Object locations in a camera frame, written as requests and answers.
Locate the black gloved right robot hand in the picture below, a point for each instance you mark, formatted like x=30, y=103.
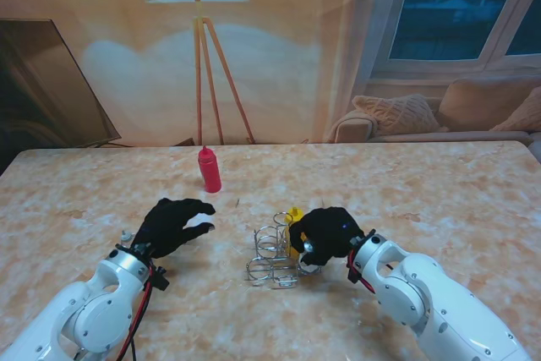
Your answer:
x=334, y=234

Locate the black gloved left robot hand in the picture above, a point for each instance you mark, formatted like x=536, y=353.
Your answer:
x=167, y=228

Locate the clear shaker with silver cap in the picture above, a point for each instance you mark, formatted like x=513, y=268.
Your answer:
x=308, y=246

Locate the yellow squeeze bottle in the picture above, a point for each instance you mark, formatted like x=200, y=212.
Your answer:
x=293, y=214

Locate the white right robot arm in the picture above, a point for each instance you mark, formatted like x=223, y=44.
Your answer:
x=431, y=302

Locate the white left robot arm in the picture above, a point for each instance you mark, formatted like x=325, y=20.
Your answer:
x=93, y=314

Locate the red squeeze bottle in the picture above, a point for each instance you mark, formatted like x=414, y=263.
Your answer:
x=209, y=171

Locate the beige knit cushion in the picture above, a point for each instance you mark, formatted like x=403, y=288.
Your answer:
x=524, y=116
x=397, y=113

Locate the dark flat television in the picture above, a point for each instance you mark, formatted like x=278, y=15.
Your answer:
x=38, y=90

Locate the beige sofa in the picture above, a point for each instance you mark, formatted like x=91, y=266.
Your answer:
x=477, y=107

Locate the sheer beige curtain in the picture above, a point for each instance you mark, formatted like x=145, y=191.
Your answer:
x=346, y=39

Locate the white framed window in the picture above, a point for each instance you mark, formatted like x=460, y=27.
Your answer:
x=444, y=10

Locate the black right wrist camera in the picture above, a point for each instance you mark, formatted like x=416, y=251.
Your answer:
x=354, y=275

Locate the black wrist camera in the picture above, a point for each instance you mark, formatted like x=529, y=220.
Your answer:
x=160, y=278
x=354, y=275

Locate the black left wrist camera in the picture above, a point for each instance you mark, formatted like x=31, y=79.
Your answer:
x=160, y=278

